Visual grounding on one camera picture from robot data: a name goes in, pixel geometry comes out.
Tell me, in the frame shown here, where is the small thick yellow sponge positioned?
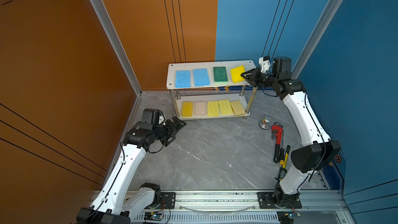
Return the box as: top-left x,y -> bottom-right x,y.
230,65 -> 245,84

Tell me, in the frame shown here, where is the long yellow foam sponge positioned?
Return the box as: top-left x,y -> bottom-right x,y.
181,102 -> 193,118

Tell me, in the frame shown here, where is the pale pink sponge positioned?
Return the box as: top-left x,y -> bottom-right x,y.
194,101 -> 207,117

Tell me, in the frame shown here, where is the green scouring pad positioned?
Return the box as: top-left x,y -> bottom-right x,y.
213,66 -> 229,84

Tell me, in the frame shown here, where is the cream yellow sponge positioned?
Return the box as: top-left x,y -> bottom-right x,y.
230,100 -> 246,116

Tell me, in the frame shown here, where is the yellow porous sponge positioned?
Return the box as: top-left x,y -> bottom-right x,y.
218,99 -> 234,116
207,101 -> 219,117

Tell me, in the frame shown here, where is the blue sponge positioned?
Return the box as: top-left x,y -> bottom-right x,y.
193,68 -> 210,87
175,70 -> 191,89

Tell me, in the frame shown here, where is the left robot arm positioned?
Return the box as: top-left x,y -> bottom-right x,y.
76,108 -> 186,224

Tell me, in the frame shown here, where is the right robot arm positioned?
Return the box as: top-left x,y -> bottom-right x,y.
241,56 -> 341,208

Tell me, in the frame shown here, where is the white two-tier shelf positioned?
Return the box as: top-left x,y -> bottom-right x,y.
166,60 -> 257,120

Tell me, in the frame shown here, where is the round metal foot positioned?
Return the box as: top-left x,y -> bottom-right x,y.
259,115 -> 271,130

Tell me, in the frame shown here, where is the red pipe wrench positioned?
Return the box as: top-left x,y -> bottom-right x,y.
271,122 -> 283,145

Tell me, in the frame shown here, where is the left circuit board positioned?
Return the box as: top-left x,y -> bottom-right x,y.
143,212 -> 164,223

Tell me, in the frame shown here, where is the circuit board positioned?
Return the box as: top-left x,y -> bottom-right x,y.
143,212 -> 164,223
277,211 -> 301,224

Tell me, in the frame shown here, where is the yellow black screwdriver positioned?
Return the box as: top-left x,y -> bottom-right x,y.
277,145 -> 291,180

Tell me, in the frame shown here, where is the right circuit board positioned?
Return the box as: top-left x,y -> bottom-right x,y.
277,211 -> 301,224

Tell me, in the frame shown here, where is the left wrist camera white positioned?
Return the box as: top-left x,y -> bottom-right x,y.
159,113 -> 165,125

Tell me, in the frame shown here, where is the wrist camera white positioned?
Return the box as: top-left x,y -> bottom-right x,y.
159,113 -> 165,125
259,56 -> 271,73

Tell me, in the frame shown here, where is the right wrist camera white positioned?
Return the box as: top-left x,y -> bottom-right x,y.
259,56 -> 271,73

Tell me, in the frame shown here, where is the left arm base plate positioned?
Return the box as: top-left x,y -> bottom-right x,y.
147,191 -> 176,209

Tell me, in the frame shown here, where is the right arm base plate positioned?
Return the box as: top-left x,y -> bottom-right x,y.
257,191 -> 302,209

